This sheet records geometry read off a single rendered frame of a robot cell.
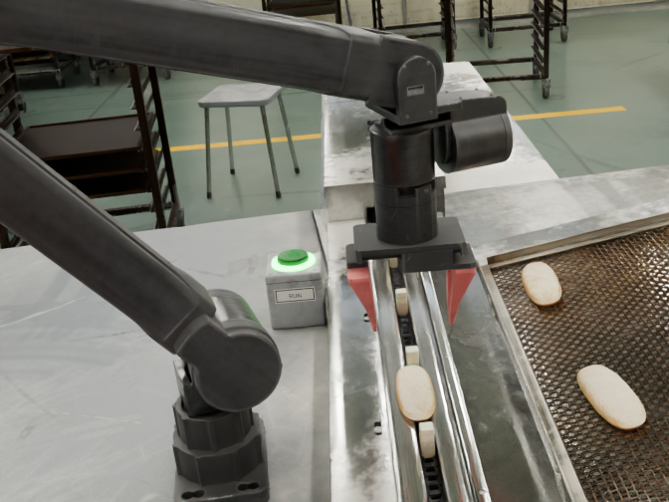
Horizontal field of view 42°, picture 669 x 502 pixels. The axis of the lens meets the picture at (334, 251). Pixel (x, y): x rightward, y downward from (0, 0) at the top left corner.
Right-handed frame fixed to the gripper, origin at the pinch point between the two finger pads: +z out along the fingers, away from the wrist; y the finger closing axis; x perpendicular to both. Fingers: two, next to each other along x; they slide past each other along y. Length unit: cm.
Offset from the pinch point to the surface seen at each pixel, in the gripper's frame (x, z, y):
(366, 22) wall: 700, 85, 19
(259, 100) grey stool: 300, 49, -43
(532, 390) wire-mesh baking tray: -8.4, 4.0, 10.0
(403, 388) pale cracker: -1.4, 7.2, -1.4
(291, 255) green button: 23.7, 2.6, -13.2
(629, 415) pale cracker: -15.6, 2.3, 16.5
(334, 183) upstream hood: 45.7, 1.4, -7.5
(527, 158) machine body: 80, 12, 28
